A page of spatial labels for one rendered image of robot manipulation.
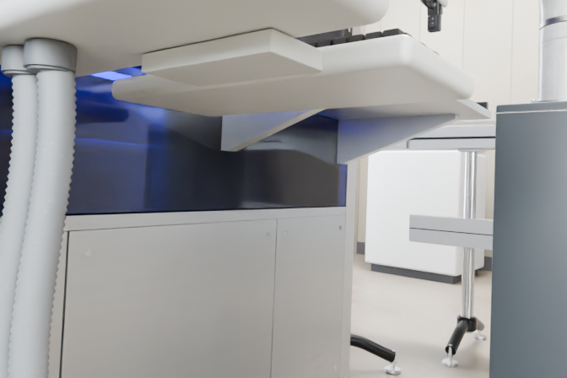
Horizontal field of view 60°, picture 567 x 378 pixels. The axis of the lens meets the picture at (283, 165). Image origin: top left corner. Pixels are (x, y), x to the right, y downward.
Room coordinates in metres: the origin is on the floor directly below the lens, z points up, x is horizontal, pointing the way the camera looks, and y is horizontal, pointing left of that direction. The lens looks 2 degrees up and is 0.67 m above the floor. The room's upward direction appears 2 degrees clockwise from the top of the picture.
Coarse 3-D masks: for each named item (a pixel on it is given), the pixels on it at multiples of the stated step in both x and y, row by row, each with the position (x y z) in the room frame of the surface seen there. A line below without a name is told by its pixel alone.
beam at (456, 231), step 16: (416, 224) 2.18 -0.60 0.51; (432, 224) 2.14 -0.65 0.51; (448, 224) 2.10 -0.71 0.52; (464, 224) 2.06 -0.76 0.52; (480, 224) 2.02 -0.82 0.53; (416, 240) 2.18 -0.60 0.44; (432, 240) 2.14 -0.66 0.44; (448, 240) 2.10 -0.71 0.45; (464, 240) 2.06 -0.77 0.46; (480, 240) 2.02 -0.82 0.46
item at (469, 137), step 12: (468, 120) 2.06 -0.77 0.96; (480, 120) 2.03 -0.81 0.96; (492, 120) 2.01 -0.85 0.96; (432, 132) 2.12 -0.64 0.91; (444, 132) 2.09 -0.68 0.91; (456, 132) 2.06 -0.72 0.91; (468, 132) 2.04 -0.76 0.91; (480, 132) 2.01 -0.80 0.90; (492, 132) 1.98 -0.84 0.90; (408, 144) 2.18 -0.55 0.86; (420, 144) 2.15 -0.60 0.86; (432, 144) 2.12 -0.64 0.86; (444, 144) 2.09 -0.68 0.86; (456, 144) 2.06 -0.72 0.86; (468, 144) 2.03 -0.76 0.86; (480, 144) 2.01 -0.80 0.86; (492, 144) 1.98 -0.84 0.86
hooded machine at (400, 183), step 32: (384, 160) 3.83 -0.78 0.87; (416, 160) 3.66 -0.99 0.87; (448, 160) 3.51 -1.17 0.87; (480, 160) 3.79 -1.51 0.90; (384, 192) 3.82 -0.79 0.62; (416, 192) 3.66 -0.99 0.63; (448, 192) 3.50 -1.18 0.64; (480, 192) 3.80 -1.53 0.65; (384, 224) 3.82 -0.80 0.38; (384, 256) 3.81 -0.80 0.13; (416, 256) 3.65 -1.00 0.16; (448, 256) 3.50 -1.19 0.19; (480, 256) 3.83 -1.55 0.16
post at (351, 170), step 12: (348, 168) 1.51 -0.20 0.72; (348, 180) 1.52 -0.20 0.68; (348, 192) 1.52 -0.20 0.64; (348, 204) 1.52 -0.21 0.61; (348, 216) 1.52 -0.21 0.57; (348, 228) 1.52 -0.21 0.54; (348, 240) 1.53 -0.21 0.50; (348, 252) 1.53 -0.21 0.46; (348, 264) 1.53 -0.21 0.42; (348, 276) 1.53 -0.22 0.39; (348, 288) 1.54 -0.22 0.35; (348, 300) 1.54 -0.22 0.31; (348, 312) 1.54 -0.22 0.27; (348, 324) 1.54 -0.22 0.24; (348, 336) 1.55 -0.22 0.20; (348, 348) 1.55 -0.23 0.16; (348, 360) 1.55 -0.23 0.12; (348, 372) 1.55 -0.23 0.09
